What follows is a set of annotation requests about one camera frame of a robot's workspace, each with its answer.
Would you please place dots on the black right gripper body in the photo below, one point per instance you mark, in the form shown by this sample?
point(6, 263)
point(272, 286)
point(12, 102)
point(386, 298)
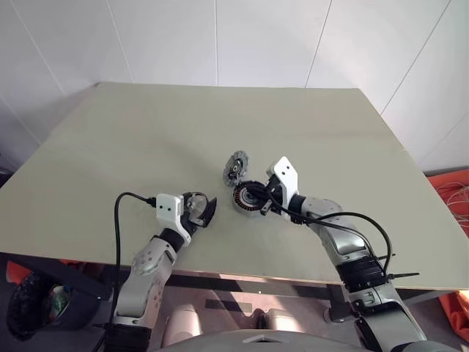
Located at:
point(275, 196)

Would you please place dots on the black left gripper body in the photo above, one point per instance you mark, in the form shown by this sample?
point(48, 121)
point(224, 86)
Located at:
point(187, 221)

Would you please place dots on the motor stator with copper windings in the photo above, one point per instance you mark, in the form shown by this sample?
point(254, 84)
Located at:
point(240, 198)

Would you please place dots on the round grey motor lid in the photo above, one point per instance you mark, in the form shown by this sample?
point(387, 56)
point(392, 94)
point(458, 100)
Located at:
point(234, 166)

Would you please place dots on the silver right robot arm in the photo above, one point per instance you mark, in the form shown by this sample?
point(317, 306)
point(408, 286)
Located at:
point(351, 242)

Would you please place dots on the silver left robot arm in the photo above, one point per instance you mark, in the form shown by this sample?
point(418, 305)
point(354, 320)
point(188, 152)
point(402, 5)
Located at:
point(146, 278)

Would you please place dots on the pale rounded robot leg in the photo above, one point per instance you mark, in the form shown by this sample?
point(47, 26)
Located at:
point(185, 320)
point(284, 320)

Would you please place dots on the orange fabric under table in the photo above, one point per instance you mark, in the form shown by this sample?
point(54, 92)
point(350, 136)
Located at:
point(84, 267)

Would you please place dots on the grey robot torso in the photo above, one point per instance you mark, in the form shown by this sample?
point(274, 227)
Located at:
point(256, 342)

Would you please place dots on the dark rounded speckled object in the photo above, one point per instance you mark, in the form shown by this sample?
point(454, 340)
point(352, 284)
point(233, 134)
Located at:
point(29, 311)

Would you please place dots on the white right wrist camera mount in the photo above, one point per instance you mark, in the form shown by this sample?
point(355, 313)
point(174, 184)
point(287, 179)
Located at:
point(286, 176)

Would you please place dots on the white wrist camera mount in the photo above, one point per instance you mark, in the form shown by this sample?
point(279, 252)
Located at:
point(286, 176)
point(168, 209)

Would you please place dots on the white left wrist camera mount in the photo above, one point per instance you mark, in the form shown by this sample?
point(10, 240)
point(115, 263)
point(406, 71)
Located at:
point(168, 209)

